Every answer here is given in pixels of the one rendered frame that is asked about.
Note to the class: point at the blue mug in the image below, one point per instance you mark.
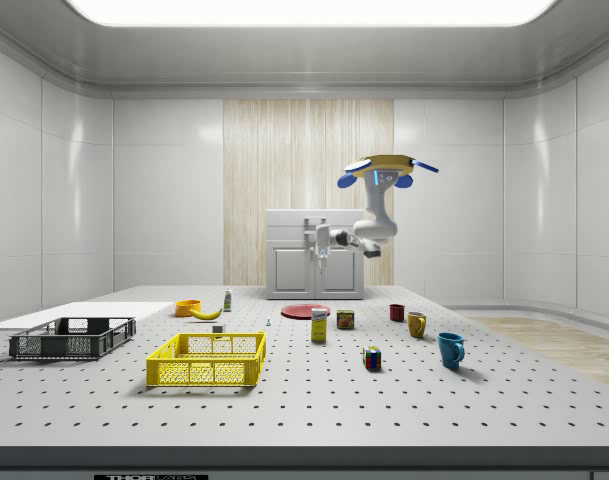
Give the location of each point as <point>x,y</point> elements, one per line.
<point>449,350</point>

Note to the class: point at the white cabinet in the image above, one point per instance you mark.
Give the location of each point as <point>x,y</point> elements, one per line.
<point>294,270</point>

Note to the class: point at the puzzle cube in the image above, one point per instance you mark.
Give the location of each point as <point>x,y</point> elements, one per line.
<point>372,358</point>

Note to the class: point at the banana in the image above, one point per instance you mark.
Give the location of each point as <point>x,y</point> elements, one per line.
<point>206,315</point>

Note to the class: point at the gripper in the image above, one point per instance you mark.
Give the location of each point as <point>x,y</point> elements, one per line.
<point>323,259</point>

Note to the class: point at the flat-sided can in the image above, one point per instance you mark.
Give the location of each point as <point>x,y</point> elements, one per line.
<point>345,320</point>

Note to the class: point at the yellow basket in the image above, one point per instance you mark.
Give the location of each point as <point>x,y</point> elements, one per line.
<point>199,358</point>

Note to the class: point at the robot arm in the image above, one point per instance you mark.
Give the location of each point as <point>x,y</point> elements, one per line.
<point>379,210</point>

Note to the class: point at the red mug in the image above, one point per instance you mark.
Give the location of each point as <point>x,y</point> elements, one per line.
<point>396,313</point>

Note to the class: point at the yellow mug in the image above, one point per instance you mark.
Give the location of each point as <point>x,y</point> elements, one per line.
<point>415,325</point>

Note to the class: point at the dark grey basket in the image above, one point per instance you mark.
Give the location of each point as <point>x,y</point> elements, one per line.
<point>54,339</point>

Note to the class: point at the grey cube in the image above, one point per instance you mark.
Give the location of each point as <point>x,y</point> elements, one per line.
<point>218,328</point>

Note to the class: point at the yellow bowl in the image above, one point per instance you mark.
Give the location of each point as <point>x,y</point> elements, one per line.
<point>184,309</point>

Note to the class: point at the white board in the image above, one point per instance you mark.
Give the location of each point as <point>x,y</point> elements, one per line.
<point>99,309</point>

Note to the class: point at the yellow box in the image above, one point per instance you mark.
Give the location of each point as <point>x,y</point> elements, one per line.
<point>319,327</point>

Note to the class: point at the red plate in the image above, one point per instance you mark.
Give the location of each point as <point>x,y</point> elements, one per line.
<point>299,312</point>

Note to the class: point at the small white bottle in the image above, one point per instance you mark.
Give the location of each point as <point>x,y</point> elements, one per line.
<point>227,301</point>

